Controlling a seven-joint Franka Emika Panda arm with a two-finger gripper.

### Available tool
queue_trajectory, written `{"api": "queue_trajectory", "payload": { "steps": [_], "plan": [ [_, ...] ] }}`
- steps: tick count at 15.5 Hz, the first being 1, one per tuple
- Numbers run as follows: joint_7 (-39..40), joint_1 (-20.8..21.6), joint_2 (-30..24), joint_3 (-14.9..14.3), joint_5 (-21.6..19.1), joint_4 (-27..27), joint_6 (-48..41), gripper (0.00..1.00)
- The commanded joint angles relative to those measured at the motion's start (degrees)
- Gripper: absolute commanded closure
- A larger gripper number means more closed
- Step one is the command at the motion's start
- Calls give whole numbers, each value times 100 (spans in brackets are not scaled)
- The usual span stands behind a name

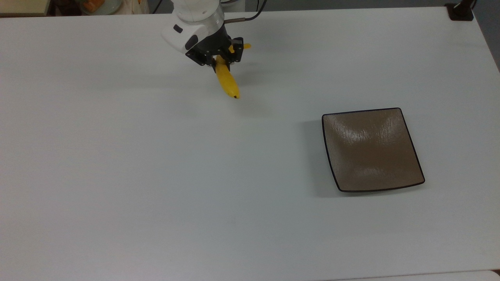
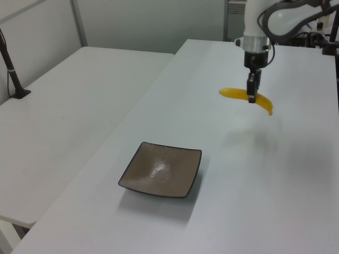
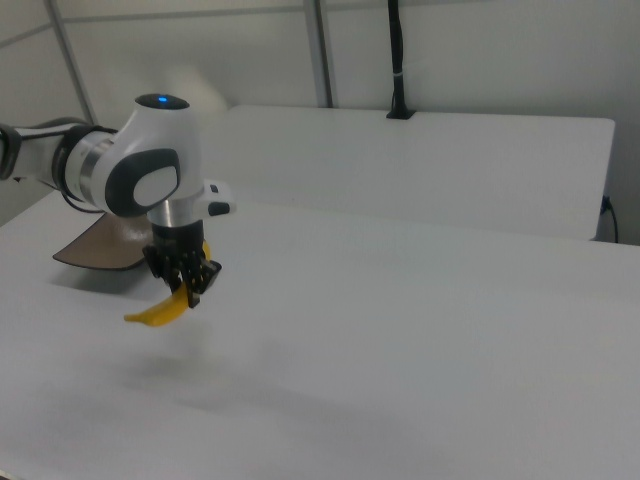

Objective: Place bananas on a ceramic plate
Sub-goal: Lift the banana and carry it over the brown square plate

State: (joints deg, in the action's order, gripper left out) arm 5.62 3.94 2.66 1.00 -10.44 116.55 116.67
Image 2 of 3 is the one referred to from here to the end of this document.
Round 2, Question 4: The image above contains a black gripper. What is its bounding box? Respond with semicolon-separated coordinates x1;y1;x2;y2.
244;51;269;104

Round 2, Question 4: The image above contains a yellow banana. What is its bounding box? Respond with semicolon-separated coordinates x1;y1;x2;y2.
218;87;274;116

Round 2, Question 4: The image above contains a brown square ceramic plate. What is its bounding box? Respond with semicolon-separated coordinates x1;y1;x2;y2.
118;141;203;199

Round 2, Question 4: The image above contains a perforated grey metal panel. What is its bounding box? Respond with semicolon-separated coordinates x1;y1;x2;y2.
223;0;246;42

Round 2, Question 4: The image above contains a black cable bundle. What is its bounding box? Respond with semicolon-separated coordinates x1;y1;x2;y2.
290;31;328;49

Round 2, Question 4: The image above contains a dark clamp camera stand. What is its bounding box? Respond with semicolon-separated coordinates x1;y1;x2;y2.
321;21;339;56

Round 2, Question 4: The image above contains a grey metal partition post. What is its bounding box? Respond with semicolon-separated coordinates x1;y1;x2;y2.
69;0;88;49

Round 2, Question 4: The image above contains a black camera stand pole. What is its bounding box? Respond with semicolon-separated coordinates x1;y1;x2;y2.
0;27;32;100

